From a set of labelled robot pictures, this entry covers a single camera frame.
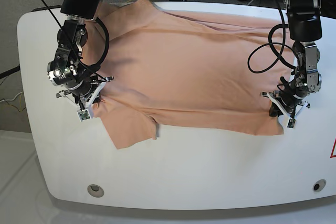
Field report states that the white floor cable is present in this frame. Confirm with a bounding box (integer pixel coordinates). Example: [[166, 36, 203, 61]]
[[0, 91, 24, 104]]

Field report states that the table cable grommet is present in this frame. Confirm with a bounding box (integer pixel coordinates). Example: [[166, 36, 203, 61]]
[[312, 179, 327, 192], [87, 184, 104, 198]]

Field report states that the red warning triangle sticker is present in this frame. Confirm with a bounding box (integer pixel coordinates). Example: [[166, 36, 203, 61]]
[[330, 139, 336, 158]]

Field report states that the left table cable grommet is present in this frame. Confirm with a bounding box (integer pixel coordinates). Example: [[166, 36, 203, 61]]
[[87, 184, 104, 198]]

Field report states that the right table cable grommet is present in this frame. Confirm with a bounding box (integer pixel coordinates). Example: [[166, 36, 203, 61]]
[[312, 179, 327, 192]]

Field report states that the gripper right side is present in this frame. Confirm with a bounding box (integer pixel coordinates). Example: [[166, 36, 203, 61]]
[[69, 79, 101, 104]]

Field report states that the peach pink T-shirt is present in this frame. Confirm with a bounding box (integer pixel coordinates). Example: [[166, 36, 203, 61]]
[[93, 0, 290, 149]]

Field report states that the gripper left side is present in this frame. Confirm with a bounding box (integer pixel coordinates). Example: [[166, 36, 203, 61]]
[[269, 87, 302, 117]]

